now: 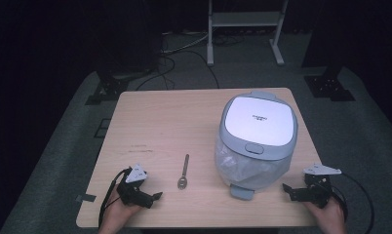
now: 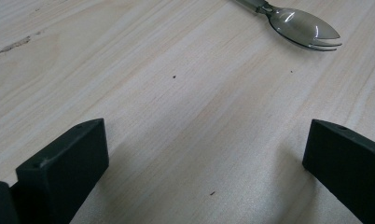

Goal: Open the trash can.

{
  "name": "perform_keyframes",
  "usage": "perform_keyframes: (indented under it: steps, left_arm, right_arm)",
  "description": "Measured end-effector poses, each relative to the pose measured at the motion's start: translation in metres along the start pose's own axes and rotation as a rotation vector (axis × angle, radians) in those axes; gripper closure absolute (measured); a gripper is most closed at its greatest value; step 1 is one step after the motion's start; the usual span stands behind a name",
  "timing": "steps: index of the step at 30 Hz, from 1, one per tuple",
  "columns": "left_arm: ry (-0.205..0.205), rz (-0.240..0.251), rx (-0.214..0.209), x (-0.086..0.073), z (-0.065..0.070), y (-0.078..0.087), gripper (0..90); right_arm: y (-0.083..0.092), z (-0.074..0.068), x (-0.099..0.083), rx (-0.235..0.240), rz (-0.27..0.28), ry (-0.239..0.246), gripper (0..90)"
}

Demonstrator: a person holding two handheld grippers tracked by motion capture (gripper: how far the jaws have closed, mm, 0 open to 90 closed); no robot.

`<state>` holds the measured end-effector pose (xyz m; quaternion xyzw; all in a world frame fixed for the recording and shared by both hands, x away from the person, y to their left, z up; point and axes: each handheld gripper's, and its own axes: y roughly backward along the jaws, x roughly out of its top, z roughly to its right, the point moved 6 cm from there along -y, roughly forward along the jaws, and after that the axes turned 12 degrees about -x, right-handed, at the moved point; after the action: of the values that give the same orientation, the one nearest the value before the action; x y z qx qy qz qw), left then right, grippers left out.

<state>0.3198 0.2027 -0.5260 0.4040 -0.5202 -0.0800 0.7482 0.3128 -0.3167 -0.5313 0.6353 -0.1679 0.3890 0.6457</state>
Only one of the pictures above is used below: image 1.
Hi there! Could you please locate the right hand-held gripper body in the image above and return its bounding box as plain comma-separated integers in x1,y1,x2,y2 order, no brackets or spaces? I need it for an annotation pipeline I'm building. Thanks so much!
290,163,343,209

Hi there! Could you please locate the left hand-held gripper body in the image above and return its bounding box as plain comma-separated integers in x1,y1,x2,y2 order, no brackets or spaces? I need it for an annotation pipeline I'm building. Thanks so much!
115,163,154,210

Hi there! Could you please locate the metal spoon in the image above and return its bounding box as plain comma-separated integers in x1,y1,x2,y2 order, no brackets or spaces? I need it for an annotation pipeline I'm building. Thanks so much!
176,153,190,191

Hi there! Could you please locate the grey pedal trash can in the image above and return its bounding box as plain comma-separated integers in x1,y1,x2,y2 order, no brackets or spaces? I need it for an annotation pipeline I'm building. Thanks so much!
215,90,299,201

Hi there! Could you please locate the person's left hand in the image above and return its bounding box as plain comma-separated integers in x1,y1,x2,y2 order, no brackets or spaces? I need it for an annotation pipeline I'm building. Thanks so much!
102,187,143,229

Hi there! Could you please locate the person's right hand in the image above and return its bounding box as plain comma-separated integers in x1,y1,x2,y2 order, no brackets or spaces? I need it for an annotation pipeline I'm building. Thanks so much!
302,195,347,234

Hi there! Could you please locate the clear plastic bin liner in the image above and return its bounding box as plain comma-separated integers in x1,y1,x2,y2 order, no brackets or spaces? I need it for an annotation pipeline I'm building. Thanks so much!
215,135,293,191

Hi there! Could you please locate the grey tape tab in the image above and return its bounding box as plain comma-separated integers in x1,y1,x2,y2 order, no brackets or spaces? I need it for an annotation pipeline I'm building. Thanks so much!
75,193,98,203

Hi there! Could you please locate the dark rectangular floor plate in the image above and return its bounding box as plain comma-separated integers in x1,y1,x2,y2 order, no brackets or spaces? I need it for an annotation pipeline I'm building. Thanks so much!
93,118,111,139

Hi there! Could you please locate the black stand base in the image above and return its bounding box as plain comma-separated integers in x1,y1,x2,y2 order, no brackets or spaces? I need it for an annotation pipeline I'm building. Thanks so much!
303,66,356,102
85,72,130,106

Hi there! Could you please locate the white metal stand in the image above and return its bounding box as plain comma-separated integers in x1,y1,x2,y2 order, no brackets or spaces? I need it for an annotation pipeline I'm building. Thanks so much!
206,0,290,67

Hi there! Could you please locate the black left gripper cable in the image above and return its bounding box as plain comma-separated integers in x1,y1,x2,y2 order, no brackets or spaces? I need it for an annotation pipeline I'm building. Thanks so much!
98,168,134,228

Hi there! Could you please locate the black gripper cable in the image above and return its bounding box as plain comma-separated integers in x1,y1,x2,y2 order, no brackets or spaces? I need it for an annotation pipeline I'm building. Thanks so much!
327,172,375,234
98,168,134,228

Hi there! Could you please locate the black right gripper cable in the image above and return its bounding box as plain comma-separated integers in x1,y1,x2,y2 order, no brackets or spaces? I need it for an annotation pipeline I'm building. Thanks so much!
327,172,375,234

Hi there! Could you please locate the black floor cable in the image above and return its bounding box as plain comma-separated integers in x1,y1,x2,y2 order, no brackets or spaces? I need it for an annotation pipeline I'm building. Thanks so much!
135,49,220,92

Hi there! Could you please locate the grey floor cable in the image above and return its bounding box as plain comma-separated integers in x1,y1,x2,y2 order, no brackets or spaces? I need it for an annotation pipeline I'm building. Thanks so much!
161,30,210,55

